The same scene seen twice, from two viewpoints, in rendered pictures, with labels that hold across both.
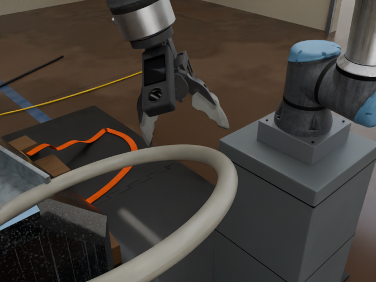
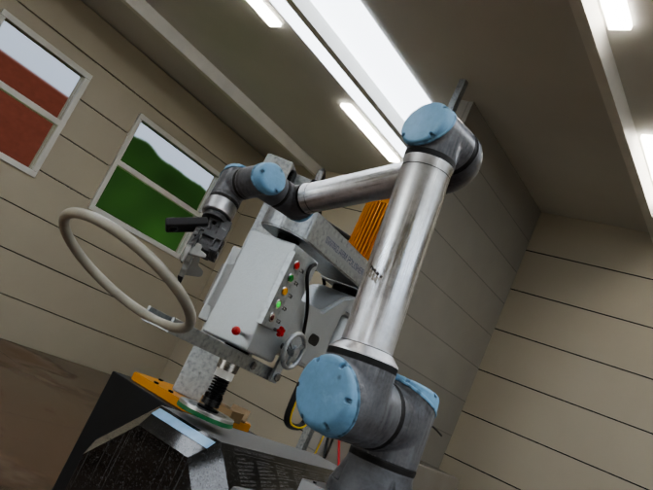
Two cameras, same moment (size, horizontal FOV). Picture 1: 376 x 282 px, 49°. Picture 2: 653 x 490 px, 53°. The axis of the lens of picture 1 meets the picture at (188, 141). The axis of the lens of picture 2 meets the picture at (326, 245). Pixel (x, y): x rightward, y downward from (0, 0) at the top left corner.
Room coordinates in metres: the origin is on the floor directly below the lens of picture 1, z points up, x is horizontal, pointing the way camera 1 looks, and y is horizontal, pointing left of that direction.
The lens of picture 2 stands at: (0.70, -1.80, 1.11)
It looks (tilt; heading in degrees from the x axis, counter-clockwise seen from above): 11 degrees up; 82
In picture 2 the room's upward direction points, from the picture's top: 25 degrees clockwise
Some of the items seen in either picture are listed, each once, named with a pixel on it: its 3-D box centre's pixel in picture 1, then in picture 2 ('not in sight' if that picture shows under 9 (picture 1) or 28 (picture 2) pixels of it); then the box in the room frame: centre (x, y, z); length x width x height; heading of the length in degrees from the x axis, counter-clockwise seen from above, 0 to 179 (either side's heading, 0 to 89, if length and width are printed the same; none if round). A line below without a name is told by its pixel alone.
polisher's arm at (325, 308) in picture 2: not in sight; (306, 331); (1.17, 0.96, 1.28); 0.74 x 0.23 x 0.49; 50
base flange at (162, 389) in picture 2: not in sight; (191, 401); (0.91, 1.67, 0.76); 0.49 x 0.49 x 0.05; 41
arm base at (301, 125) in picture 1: (304, 108); (375, 479); (1.21, -0.39, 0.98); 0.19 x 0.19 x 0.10
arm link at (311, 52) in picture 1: (313, 71); (395, 417); (1.20, -0.39, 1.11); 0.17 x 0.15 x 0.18; 35
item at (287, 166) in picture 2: not in sight; (277, 174); (0.79, 1.58, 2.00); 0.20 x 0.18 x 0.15; 131
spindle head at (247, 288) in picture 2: not in sight; (270, 304); (0.96, 0.73, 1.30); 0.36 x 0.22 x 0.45; 50
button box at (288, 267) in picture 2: not in sight; (281, 290); (0.95, 0.54, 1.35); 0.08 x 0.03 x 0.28; 50
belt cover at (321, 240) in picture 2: not in sight; (330, 261); (1.13, 0.94, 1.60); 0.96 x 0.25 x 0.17; 50
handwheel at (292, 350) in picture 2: not in sight; (286, 347); (1.08, 0.68, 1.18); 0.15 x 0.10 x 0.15; 50
